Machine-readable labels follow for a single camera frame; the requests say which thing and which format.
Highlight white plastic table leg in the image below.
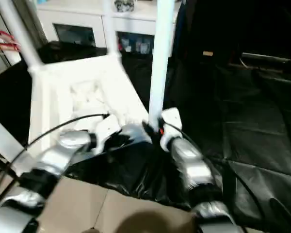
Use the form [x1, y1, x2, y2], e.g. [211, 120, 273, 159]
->
[0, 0, 43, 71]
[147, 0, 177, 132]
[102, 0, 123, 58]
[0, 114, 34, 170]

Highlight red wire hangers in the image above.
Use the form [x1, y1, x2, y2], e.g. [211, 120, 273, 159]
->
[0, 24, 22, 53]

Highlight black folding table frame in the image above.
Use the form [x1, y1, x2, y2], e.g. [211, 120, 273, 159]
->
[0, 150, 22, 202]

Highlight black plastic mat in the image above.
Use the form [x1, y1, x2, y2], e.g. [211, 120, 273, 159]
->
[0, 41, 291, 231]

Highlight white plastic table top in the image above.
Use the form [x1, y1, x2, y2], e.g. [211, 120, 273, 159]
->
[26, 54, 161, 156]

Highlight grey curtain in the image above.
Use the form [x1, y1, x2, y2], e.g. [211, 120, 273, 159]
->
[21, 0, 49, 49]

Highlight white cabinet with glass doors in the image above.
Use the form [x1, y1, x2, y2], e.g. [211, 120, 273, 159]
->
[36, 0, 180, 55]

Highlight large black box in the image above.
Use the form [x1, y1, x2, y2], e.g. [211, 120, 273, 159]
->
[173, 0, 243, 64]

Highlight black tangled bundle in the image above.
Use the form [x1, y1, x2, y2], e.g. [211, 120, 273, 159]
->
[114, 0, 136, 12]

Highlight small white box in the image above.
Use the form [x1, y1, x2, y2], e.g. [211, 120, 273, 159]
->
[4, 50, 21, 65]

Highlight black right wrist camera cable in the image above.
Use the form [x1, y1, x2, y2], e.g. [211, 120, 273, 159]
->
[162, 122, 277, 233]

